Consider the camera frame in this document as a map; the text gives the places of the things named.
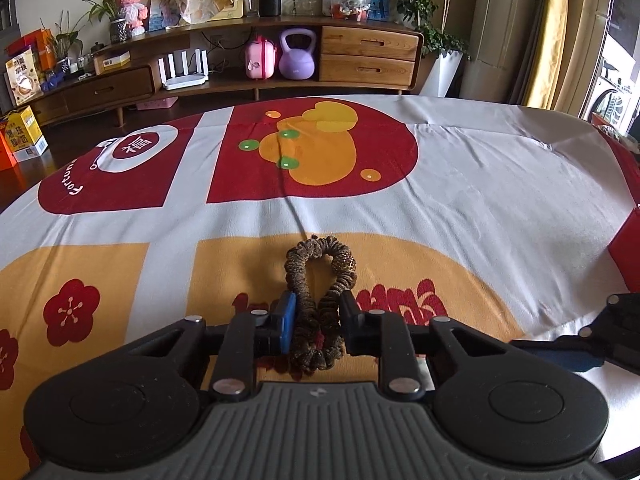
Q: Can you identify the brown leopard scrunchie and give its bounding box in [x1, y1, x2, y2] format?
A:
[284, 235, 357, 375]

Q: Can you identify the printed festive tablecloth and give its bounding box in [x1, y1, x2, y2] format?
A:
[1, 96, 639, 479]

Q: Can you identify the white wifi router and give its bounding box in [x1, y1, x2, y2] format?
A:
[157, 48, 209, 91]

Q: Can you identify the purple kettlebell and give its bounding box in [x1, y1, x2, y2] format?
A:
[279, 28, 317, 80]

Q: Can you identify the wooden TV console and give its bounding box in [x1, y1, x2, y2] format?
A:
[29, 16, 423, 126]

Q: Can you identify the yellow window curtain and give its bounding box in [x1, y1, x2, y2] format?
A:
[519, 0, 616, 116]

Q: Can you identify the yellow cardboard box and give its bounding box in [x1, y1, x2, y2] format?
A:
[3, 106, 49, 162]

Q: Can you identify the orange gift bag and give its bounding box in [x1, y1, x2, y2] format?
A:
[0, 132, 17, 171]

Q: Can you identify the white planter with tree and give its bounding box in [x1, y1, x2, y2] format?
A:
[396, 0, 468, 98]

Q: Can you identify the snack box on console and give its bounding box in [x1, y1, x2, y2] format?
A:
[6, 48, 42, 106]

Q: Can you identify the small potted green plant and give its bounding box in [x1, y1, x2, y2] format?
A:
[85, 0, 128, 44]

